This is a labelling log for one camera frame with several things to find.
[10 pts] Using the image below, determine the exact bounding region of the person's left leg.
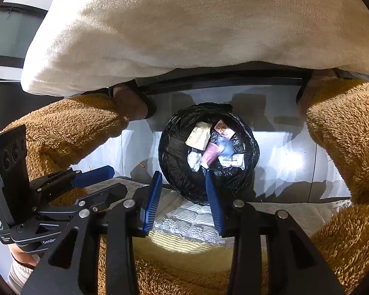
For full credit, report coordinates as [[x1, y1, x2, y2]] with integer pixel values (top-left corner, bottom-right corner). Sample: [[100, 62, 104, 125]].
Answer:
[[0, 94, 130, 209]]

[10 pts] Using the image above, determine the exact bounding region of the beige fleece bed blanket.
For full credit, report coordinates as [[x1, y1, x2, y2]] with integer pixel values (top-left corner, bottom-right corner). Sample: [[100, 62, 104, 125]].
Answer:
[[20, 0, 369, 97]]

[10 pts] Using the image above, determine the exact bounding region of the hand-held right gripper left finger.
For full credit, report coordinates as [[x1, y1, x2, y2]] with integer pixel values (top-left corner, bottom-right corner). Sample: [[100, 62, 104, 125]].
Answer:
[[21, 170, 163, 295]]

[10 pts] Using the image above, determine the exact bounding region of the bin with black bag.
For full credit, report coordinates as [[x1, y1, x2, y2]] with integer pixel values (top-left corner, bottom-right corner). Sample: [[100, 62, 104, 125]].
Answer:
[[158, 102, 261, 206]]

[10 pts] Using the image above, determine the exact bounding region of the person's foot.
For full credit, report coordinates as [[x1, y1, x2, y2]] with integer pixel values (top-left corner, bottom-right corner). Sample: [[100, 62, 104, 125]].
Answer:
[[112, 81, 150, 121], [298, 68, 337, 114]]

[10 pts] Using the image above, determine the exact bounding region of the person's left hand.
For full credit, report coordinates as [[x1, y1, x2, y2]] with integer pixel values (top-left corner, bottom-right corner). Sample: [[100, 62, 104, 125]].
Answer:
[[8, 250, 46, 295]]

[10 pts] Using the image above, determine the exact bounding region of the person's left foot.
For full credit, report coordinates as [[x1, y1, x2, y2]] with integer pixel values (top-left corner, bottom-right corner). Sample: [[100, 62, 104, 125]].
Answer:
[[112, 81, 150, 121]]

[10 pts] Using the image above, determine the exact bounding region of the person's right foot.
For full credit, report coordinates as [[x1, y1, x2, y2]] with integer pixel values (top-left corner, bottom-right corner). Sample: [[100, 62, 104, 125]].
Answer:
[[298, 68, 337, 114]]

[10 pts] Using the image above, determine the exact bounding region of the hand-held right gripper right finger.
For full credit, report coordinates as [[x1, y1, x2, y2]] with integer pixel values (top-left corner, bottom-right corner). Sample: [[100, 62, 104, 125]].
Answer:
[[204, 170, 345, 295]]

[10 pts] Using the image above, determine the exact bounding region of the dark glass door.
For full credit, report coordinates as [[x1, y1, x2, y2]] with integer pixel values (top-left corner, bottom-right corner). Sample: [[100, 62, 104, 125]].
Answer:
[[0, 3, 49, 68]]

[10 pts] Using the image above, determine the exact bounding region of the black slipper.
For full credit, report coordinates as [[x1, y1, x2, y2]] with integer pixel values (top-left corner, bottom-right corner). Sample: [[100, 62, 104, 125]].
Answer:
[[296, 77, 309, 104], [108, 79, 158, 120]]

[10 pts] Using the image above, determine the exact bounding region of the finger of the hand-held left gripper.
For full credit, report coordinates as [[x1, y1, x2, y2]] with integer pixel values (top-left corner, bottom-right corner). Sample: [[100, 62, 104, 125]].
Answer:
[[29, 165, 115, 203], [34, 183, 127, 220]]

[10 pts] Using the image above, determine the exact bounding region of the beige paper bag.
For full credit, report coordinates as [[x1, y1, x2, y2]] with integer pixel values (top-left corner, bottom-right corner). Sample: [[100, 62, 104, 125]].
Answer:
[[185, 122, 211, 150]]

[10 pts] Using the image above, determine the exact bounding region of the white printed wrapper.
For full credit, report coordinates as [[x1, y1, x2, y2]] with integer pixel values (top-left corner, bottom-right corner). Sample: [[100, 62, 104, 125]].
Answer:
[[218, 154, 246, 170]]

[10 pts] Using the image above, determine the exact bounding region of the white plastic bag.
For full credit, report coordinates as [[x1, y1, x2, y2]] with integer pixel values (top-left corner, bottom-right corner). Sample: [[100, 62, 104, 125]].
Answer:
[[187, 149, 202, 173]]

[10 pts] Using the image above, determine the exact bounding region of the person's leg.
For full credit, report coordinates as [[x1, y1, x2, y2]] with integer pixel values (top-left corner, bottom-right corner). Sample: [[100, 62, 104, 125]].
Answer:
[[0, 94, 130, 209], [306, 78, 369, 295]]

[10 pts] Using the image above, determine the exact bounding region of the person's right leg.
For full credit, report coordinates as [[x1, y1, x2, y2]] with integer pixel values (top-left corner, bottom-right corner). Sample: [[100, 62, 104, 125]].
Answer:
[[306, 78, 369, 295]]

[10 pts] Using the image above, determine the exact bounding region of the black bed frame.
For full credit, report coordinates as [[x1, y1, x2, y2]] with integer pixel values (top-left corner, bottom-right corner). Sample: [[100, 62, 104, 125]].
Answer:
[[80, 69, 369, 97]]

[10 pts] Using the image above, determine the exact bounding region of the pink printed box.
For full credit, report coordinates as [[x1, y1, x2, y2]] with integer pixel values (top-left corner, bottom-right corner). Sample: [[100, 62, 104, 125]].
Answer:
[[214, 120, 236, 138]]

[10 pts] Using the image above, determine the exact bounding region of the pink wrapper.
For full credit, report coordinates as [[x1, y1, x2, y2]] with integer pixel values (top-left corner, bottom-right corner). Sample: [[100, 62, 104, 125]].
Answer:
[[201, 143, 224, 168]]

